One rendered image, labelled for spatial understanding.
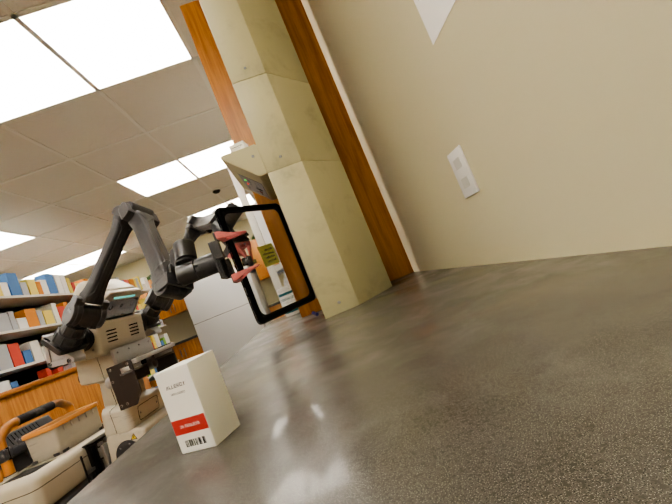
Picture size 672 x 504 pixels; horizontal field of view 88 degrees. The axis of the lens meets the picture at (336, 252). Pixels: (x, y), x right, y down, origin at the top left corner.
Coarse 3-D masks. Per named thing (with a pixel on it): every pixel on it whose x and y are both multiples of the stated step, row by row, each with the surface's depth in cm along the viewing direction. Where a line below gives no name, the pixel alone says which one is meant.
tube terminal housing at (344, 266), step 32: (256, 96) 108; (288, 96) 113; (256, 128) 107; (288, 128) 107; (320, 128) 119; (288, 160) 107; (320, 160) 114; (288, 192) 106; (320, 192) 108; (352, 192) 121; (288, 224) 105; (320, 224) 105; (352, 224) 114; (320, 256) 105; (352, 256) 109; (320, 288) 104; (352, 288) 104; (384, 288) 115
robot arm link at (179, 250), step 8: (184, 240) 96; (176, 248) 95; (184, 248) 94; (192, 248) 96; (176, 256) 94; (184, 256) 94; (192, 256) 95; (168, 272) 93; (160, 280) 93; (168, 280) 91; (176, 280) 93; (160, 288) 91; (192, 288) 97
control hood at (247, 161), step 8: (232, 152) 106; (240, 152) 106; (248, 152) 106; (256, 152) 106; (224, 160) 106; (232, 160) 106; (240, 160) 106; (248, 160) 106; (256, 160) 106; (232, 168) 111; (240, 168) 106; (248, 168) 106; (256, 168) 106; (264, 168) 106; (248, 176) 113; (256, 176) 108; (264, 176) 108; (264, 184) 115; (256, 192) 135; (272, 192) 127
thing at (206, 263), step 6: (210, 246) 91; (198, 258) 92; (204, 258) 92; (210, 258) 91; (198, 264) 91; (204, 264) 91; (210, 264) 91; (216, 264) 91; (198, 270) 92; (204, 270) 91; (210, 270) 92; (216, 270) 92; (222, 270) 91; (198, 276) 92; (204, 276) 92; (222, 276) 91
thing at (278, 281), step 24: (216, 216) 111; (240, 216) 118; (264, 216) 128; (240, 240) 115; (264, 240) 123; (288, 240) 133; (264, 264) 119; (288, 264) 129; (264, 288) 116; (288, 288) 124; (264, 312) 112
